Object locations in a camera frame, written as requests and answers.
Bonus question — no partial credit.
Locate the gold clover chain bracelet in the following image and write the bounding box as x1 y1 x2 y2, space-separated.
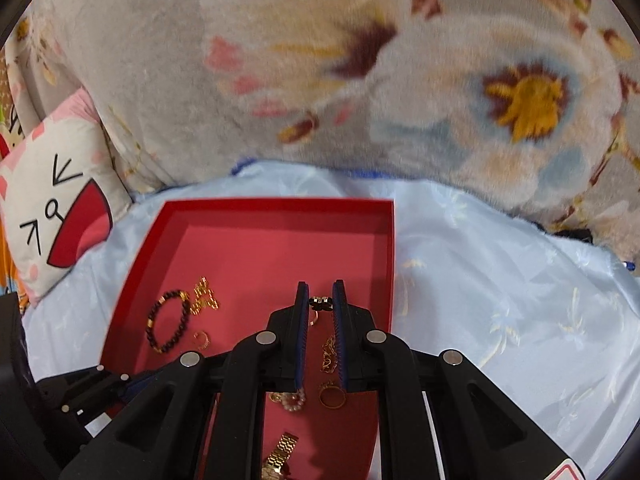
307 294 341 375

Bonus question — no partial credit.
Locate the red cardboard tray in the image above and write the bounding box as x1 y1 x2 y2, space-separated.
101 198 395 479

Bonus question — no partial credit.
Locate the small gold hoop earring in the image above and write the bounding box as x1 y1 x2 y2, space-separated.
193 330 210 351

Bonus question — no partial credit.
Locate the gold wristwatch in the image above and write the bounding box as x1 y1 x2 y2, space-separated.
260 432 298 480

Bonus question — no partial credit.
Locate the white pearl bracelet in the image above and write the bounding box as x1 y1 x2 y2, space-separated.
268 386 307 414

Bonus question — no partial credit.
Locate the grey floral fleece blanket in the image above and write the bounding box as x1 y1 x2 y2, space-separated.
1 0 639 263

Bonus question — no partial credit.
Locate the gold ring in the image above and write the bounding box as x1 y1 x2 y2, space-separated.
318 379 347 411

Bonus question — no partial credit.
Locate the black bead bracelet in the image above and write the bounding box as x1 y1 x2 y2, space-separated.
144 289 192 354

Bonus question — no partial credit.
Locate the white cat face pillow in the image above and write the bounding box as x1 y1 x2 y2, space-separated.
1 89 132 306

